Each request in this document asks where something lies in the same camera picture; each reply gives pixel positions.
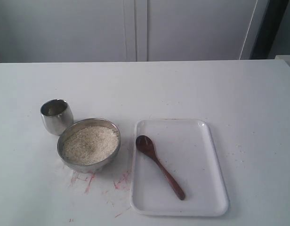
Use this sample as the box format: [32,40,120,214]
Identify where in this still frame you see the stainless steel cup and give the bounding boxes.
[40,99,74,136]

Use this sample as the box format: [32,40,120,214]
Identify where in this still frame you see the beige side table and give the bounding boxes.
[275,55,290,67]

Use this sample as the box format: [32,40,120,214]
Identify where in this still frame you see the white cabinet doors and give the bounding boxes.
[0,0,268,63]

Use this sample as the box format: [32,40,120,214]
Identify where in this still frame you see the brown wooden spoon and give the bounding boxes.
[136,135,186,201]

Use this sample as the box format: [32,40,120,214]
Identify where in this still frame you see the dark vertical post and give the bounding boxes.
[250,0,289,60]

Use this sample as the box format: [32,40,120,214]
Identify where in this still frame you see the steel bowl of rice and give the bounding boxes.
[57,118,121,173]

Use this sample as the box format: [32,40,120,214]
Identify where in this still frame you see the white plastic tray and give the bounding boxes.
[130,119,229,217]

